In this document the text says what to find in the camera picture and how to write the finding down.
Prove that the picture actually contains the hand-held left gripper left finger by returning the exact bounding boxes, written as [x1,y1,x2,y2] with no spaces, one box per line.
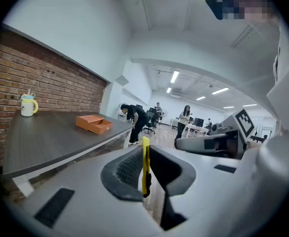
[20,146,166,237]

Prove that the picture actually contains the orange cardboard box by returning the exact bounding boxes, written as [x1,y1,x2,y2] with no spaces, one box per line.
[75,114,114,135]

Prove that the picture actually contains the dark grey table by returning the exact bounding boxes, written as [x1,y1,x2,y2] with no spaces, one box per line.
[10,128,134,198]

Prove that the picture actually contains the ceiling air vent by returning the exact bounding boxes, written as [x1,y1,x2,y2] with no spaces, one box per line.
[230,24,255,48]

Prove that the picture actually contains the white cup with yellow handle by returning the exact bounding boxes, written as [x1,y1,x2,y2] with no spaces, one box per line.
[20,89,39,118]

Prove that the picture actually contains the person's grey shirt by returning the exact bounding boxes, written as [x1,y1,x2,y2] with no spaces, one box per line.
[266,20,289,138]

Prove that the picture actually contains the black head-worn camera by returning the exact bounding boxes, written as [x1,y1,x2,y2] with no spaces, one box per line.
[205,0,225,21]

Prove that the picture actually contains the black office chair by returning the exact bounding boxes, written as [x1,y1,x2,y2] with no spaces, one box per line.
[142,109,158,135]

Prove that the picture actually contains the grey diamond wall panel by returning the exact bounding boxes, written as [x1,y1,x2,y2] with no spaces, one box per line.
[114,75,130,86]

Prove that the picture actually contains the grey gripper camera module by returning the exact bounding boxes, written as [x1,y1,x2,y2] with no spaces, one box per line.
[211,123,230,135]

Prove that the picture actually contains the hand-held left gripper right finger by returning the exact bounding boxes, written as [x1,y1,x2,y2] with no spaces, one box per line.
[150,144,258,233]

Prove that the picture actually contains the person's head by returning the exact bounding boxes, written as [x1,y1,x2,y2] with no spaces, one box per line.
[222,0,275,21]

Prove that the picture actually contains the white office desk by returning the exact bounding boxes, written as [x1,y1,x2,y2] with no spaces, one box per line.
[170,118,209,137]

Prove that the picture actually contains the person's right forearm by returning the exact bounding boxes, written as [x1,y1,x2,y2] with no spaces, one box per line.
[247,140,263,150]

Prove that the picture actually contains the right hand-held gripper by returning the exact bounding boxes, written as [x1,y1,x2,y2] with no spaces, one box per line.
[174,109,256,160]

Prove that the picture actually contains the ceiling strip lights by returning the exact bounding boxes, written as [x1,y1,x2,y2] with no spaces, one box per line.
[165,70,258,109]

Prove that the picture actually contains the black yellow tool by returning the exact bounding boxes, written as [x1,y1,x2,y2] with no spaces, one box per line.
[141,136,152,198]

